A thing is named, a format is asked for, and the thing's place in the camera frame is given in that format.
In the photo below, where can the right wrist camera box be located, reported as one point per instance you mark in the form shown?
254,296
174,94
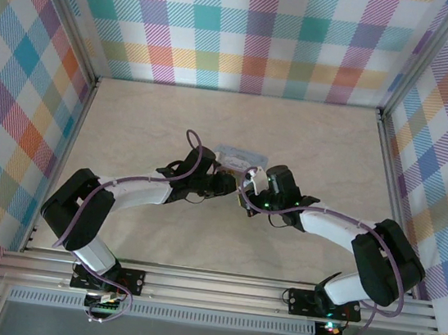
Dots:
256,178

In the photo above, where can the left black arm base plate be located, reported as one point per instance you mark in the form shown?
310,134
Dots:
131,281

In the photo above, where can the aluminium table side rail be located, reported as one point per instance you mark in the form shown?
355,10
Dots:
392,177
73,147

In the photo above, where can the cartoon dog tin box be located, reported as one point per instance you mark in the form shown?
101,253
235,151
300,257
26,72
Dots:
242,157

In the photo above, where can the aluminium mounting rail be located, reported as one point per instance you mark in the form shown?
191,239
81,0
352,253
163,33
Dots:
212,290

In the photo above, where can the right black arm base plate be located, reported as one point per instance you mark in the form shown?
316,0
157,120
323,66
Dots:
301,301

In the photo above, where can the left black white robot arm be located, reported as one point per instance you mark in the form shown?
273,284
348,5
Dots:
74,205

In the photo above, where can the aluminium frame post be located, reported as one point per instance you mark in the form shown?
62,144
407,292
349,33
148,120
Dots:
66,14
424,57

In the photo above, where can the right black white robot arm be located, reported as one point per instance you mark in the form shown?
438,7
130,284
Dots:
385,259

